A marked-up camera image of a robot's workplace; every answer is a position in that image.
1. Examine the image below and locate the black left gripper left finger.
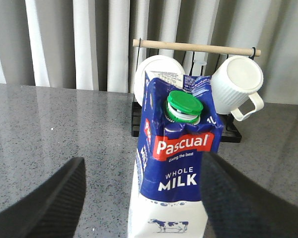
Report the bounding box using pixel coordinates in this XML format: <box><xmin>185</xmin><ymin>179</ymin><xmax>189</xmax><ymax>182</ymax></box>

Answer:
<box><xmin>0</xmin><ymin>157</ymin><xmax>86</xmax><ymax>238</ymax></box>

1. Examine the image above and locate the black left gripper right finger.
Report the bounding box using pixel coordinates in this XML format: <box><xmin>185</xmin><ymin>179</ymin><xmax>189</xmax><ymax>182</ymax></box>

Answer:
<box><xmin>200</xmin><ymin>152</ymin><xmax>298</xmax><ymax>238</ymax></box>

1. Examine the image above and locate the white ribbed mug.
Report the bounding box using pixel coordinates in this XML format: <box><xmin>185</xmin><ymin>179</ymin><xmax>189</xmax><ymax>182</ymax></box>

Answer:
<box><xmin>211</xmin><ymin>56</ymin><xmax>264</xmax><ymax>121</ymax></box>

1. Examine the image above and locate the white smiley mug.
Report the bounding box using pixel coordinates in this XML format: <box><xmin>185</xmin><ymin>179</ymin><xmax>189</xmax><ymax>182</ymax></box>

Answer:
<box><xmin>134</xmin><ymin>55</ymin><xmax>185</xmax><ymax>107</ymax></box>

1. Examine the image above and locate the blue white milk carton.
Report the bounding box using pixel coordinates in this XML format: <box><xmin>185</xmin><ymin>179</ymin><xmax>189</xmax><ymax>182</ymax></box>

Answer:
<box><xmin>127</xmin><ymin>71</ymin><xmax>224</xmax><ymax>238</ymax></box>

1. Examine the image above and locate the grey pleated curtain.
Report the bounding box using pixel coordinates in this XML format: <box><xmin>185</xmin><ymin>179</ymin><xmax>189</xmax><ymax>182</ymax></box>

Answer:
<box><xmin>0</xmin><ymin>0</ymin><xmax>298</xmax><ymax>104</ymax></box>

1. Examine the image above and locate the black wire mug rack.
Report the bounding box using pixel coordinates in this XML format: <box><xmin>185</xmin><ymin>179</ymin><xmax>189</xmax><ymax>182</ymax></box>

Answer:
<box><xmin>132</xmin><ymin>38</ymin><xmax>261</xmax><ymax>143</ymax></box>

